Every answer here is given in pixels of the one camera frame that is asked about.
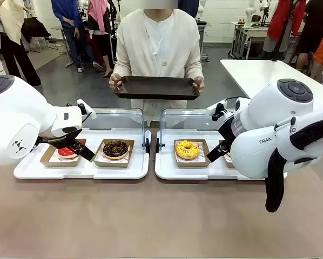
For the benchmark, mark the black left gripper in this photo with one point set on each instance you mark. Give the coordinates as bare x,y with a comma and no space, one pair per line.
60,140

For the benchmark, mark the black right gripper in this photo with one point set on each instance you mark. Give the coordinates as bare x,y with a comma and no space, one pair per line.
227,129

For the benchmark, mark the dark sprinkled donut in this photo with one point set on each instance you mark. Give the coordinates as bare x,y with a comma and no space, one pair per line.
227,163

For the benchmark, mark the red glazed donut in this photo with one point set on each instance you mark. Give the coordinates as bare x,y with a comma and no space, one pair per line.
64,153
49,160

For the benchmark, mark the dark brown serving tray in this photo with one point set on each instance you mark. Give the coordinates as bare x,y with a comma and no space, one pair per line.
156,87

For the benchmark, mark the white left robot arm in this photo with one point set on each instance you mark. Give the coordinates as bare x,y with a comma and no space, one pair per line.
15,113

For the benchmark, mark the person's right forearm cream sleeve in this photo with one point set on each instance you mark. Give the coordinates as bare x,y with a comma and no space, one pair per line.
122,66

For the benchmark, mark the person's left forearm cream sleeve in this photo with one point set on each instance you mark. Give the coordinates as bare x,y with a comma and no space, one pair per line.
195,66

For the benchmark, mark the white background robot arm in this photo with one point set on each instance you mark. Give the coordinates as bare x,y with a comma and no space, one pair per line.
250,13

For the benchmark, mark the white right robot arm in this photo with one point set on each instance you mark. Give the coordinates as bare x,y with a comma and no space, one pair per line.
258,151

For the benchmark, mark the yellow sprinkled donut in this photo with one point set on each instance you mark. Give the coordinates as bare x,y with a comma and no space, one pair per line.
187,154
194,163

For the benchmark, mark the chocolate glazed donut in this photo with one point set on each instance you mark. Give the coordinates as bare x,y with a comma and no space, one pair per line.
115,155

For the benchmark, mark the person in cream cardigan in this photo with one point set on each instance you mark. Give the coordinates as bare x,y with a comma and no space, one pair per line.
140,48

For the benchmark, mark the person's left hand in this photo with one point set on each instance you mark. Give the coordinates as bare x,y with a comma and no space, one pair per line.
200,85

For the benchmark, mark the person's right hand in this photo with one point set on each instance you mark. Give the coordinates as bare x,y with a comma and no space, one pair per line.
114,81

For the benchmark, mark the white display tray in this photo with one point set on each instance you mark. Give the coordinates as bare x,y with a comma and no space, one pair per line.
183,174
118,174

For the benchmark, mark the clear hinged display lid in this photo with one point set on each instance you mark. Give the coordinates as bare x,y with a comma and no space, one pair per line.
118,118
183,121

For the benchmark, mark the large white table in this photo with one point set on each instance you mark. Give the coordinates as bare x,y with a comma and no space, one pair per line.
245,73

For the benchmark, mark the bystander in blue jacket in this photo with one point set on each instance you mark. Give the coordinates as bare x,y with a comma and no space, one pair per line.
69,35

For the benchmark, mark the bystander in black wide trousers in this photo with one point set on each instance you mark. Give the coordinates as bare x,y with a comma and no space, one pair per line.
13,54

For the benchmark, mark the white background workbench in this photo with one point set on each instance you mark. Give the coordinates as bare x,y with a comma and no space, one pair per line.
252,33

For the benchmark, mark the black stand pole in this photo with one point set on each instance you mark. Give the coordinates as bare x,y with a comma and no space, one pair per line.
279,46

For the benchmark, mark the bystander in pink hoodie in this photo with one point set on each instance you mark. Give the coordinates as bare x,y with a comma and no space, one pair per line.
99,16

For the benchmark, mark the bystander in red top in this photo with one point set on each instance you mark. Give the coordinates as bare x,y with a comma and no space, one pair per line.
283,24

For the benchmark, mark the bystander in black t-shirt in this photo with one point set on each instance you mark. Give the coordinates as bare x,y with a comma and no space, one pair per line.
312,27

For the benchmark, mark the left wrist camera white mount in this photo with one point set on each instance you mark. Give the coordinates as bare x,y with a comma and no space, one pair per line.
86,109

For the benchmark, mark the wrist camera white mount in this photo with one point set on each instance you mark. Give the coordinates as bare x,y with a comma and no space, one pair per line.
218,109
86,109

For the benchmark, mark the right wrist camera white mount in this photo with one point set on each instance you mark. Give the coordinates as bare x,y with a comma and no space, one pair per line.
218,109

